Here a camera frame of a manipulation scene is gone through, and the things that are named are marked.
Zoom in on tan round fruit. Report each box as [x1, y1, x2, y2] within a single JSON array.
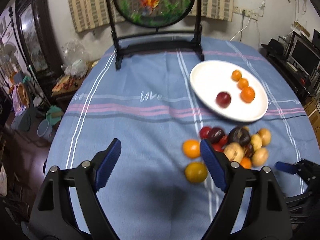
[[251, 147, 269, 167]]

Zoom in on large dark purple fruit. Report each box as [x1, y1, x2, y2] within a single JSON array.
[[228, 127, 251, 147]]

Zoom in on green-yellow tomato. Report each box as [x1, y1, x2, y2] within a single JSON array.
[[184, 162, 208, 184]]

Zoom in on large orange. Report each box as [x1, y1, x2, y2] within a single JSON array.
[[240, 87, 255, 103]]

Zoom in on red tomato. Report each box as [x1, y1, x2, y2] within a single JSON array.
[[218, 134, 228, 147], [199, 126, 212, 139]]

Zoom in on dark red apple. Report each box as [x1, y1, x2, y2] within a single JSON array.
[[216, 92, 231, 108]]

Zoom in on orange tomato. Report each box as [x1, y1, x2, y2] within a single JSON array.
[[182, 139, 201, 159]]

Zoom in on small dark passion fruit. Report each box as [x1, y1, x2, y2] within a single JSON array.
[[243, 144, 254, 158]]

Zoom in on large tan pear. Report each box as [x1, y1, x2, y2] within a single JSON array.
[[223, 142, 245, 163]]

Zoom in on tan fruit upper right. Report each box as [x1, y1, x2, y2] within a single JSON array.
[[258, 128, 272, 146]]

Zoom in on pale yellow fruit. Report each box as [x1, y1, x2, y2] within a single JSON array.
[[251, 134, 263, 152]]

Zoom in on black desk shelf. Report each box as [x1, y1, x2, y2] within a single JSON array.
[[261, 30, 319, 104]]

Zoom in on small orange mandarin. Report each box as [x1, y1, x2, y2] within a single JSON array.
[[237, 78, 249, 90]]

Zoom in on computer monitor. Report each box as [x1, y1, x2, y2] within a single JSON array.
[[288, 33, 319, 77]]

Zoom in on black hat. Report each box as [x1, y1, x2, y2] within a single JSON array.
[[261, 38, 284, 55]]

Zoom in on white round plate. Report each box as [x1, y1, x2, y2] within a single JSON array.
[[189, 60, 268, 122]]

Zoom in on blue plaid tablecloth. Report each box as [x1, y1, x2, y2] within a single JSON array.
[[46, 37, 319, 239]]

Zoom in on dark wooden cabinet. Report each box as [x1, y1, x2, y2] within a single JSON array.
[[15, 0, 62, 81]]

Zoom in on goldfish screen black stand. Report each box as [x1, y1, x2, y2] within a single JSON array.
[[106, 0, 204, 70]]

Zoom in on beige checked curtain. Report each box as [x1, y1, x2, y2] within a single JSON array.
[[68, 0, 234, 33]]

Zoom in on black cable on table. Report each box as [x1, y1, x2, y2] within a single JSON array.
[[265, 113, 308, 120]]

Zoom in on wall power sockets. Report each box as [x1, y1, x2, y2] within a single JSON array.
[[233, 6, 259, 21]]

